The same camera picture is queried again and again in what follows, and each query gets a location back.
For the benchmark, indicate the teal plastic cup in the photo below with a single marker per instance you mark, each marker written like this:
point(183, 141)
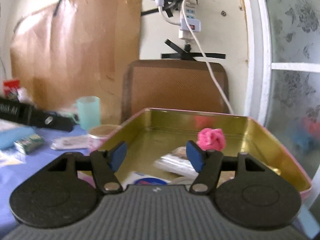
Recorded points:
point(88, 111)

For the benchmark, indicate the white blue round lid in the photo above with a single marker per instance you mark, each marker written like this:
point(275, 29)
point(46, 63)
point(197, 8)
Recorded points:
point(136, 178)

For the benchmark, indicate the pink soft ball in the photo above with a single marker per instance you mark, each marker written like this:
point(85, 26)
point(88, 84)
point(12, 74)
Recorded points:
point(211, 139)

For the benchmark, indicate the blue plastic case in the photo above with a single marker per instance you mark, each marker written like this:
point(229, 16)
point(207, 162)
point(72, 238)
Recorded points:
point(8, 137)

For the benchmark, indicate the wood pattern wall sheet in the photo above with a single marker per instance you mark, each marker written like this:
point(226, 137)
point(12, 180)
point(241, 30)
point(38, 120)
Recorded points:
point(77, 48)

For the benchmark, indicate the white red can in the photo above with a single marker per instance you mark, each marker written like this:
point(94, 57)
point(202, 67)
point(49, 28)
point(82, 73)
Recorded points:
point(99, 134)

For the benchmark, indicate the blue patterned tablecloth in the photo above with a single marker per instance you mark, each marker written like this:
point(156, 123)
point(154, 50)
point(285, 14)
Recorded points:
point(14, 175)

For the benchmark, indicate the red cereal box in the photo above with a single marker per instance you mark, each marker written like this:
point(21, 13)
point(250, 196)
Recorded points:
point(10, 89)

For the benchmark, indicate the white power strip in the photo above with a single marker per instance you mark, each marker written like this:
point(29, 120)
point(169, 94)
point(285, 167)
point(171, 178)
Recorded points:
point(188, 15)

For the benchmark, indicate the clear plastic packet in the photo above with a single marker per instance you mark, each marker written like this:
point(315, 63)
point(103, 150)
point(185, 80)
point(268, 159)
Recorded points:
point(174, 164)

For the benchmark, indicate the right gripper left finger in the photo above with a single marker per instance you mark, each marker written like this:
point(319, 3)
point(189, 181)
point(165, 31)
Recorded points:
point(68, 189)

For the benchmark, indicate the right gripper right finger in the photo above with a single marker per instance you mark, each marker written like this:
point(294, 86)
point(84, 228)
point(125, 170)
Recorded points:
point(244, 190)

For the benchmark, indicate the pink tin box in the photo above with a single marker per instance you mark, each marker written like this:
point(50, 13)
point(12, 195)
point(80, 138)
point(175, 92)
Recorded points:
point(155, 132)

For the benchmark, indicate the green pocket tissue pack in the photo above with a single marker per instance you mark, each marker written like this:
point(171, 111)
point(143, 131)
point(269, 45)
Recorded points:
point(28, 144)

